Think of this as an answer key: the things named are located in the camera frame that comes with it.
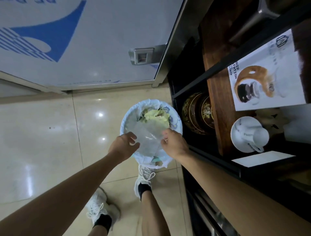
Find person's left hand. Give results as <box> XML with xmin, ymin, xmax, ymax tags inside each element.
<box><xmin>108</xmin><ymin>132</ymin><xmax>141</xmax><ymax>164</ymax></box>

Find person's right hand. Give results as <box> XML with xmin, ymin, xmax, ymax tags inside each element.
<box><xmin>160</xmin><ymin>128</ymin><xmax>191</xmax><ymax>161</ymax></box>

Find clear plastic sheet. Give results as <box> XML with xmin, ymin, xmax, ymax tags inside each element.
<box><xmin>131</xmin><ymin>119</ymin><xmax>171</xmax><ymax>159</ymax></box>

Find person's left forearm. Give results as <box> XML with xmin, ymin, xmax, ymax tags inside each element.
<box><xmin>0</xmin><ymin>153</ymin><xmax>125</xmax><ymax>236</ymax></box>

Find person's right forearm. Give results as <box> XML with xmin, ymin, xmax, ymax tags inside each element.
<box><xmin>177</xmin><ymin>155</ymin><xmax>311</xmax><ymax>236</ymax></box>

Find green vegetable scraps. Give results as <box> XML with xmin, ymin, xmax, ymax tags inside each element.
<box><xmin>139</xmin><ymin>108</ymin><xmax>170</xmax><ymax>130</ymax></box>

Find round bin with white liner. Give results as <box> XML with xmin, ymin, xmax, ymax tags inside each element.
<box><xmin>120</xmin><ymin>98</ymin><xmax>183</xmax><ymax>170</ymax></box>

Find person's right white sneaker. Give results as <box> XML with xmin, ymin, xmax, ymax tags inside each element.
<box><xmin>134</xmin><ymin>165</ymin><xmax>156</xmax><ymax>200</ymax></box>

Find person's white sneaker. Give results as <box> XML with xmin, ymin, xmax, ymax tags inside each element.
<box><xmin>134</xmin><ymin>165</ymin><xmax>156</xmax><ymax>200</ymax></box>
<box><xmin>86</xmin><ymin>187</ymin><xmax>121</xmax><ymax>231</ymax></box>

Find brown ornate ceramic jar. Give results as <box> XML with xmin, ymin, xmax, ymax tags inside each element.
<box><xmin>181</xmin><ymin>92</ymin><xmax>215</xmax><ymax>136</ymax></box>

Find person's right leg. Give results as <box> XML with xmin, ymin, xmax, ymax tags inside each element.
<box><xmin>138</xmin><ymin>183</ymin><xmax>172</xmax><ymax>236</ymax></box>

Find person's leg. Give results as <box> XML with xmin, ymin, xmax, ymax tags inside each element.
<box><xmin>87</xmin><ymin>214</ymin><xmax>113</xmax><ymax>236</ymax></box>
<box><xmin>138</xmin><ymin>183</ymin><xmax>172</xmax><ymax>236</ymax></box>

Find person's left white sneaker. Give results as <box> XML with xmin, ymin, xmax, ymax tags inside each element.
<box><xmin>86</xmin><ymin>187</ymin><xmax>121</xmax><ymax>231</ymax></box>

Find white marbled saucer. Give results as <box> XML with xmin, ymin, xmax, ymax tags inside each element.
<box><xmin>230</xmin><ymin>116</ymin><xmax>270</xmax><ymax>154</ymax></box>

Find black metal shelf unit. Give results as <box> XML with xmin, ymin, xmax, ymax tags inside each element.
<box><xmin>167</xmin><ymin>0</ymin><xmax>311</xmax><ymax>236</ymax></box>

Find brown wooden shelf board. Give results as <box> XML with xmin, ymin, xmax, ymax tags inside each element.
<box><xmin>199</xmin><ymin>0</ymin><xmax>260</xmax><ymax>157</ymax></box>

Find person's left leg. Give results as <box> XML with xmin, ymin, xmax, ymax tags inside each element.
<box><xmin>87</xmin><ymin>214</ymin><xmax>113</xmax><ymax>236</ymax></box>

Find silver freezer lock latch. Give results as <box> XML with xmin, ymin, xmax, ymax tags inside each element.
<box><xmin>128</xmin><ymin>47</ymin><xmax>155</xmax><ymax>66</ymax></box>

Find white marbled cup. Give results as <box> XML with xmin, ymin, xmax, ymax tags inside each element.
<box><xmin>248</xmin><ymin>127</ymin><xmax>270</xmax><ymax>153</ymax></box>

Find white paper card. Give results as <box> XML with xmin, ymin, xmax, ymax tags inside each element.
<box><xmin>231</xmin><ymin>151</ymin><xmax>296</xmax><ymax>168</ymax></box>

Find white chest freezer blue print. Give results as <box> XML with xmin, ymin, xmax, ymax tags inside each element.
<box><xmin>0</xmin><ymin>0</ymin><xmax>189</xmax><ymax>94</ymax></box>

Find white coffee maker box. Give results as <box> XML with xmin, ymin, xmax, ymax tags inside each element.
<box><xmin>227</xmin><ymin>29</ymin><xmax>307</xmax><ymax>112</ymax></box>

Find grey metal bar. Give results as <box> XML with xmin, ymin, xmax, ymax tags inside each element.
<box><xmin>228</xmin><ymin>0</ymin><xmax>280</xmax><ymax>45</ymax></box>

